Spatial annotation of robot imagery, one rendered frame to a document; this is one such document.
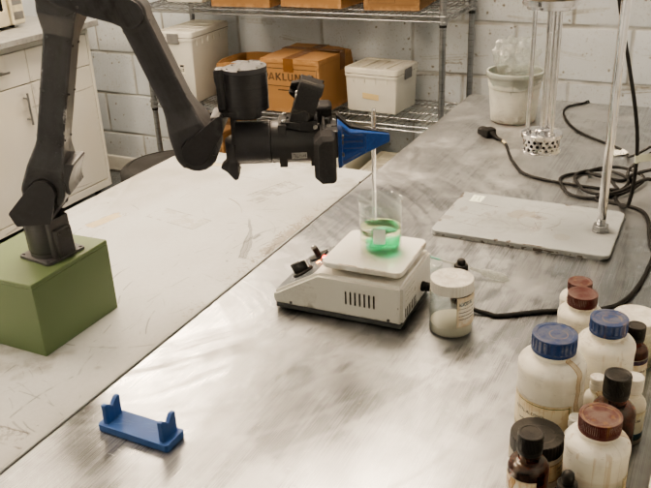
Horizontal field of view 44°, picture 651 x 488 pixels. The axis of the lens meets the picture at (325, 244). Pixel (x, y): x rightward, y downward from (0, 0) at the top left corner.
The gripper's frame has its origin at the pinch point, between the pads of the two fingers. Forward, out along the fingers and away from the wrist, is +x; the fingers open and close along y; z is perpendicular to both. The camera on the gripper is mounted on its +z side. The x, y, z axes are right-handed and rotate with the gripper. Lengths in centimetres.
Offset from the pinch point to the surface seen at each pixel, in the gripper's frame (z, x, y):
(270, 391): -26.0, -13.2, -19.8
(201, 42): -33, -55, 262
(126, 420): -25.1, -29.7, -25.6
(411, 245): -17.1, 6.8, 2.1
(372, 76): -43, 18, 226
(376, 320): -24.9, 1.1, -5.3
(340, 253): -17.1, -3.5, 0.6
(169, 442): -25.1, -24.1, -30.1
